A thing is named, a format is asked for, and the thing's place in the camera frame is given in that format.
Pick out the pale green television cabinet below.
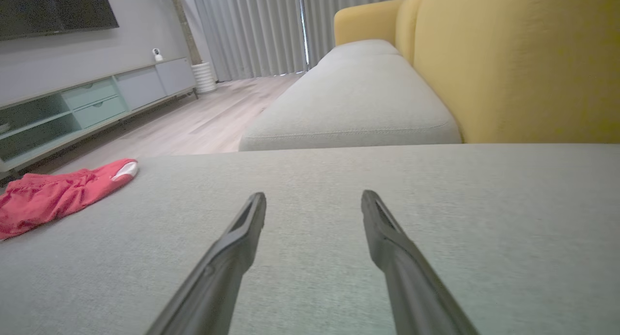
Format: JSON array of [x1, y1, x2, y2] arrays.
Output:
[[0, 58, 199, 175]]

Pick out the red and white sports jersey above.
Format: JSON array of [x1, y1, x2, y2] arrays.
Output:
[[0, 158, 140, 241]]

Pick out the yellow and grey sofa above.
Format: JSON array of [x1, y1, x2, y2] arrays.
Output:
[[238, 0, 620, 152]]

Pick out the grey fabric sofa chaise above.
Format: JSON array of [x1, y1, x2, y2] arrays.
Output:
[[0, 144, 620, 335]]

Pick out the grey pleated curtains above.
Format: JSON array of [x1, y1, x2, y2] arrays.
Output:
[[190, 0, 418, 82]]

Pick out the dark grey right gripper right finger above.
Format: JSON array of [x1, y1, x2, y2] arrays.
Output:
[[361, 190, 480, 335]]

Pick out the black wall television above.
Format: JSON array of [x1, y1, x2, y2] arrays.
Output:
[[0, 0, 120, 42]]

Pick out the white ribbed floor vase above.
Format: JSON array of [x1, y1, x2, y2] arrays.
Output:
[[191, 61, 218, 94]]

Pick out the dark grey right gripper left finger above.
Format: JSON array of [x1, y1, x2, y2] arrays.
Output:
[[145, 192, 267, 335]]

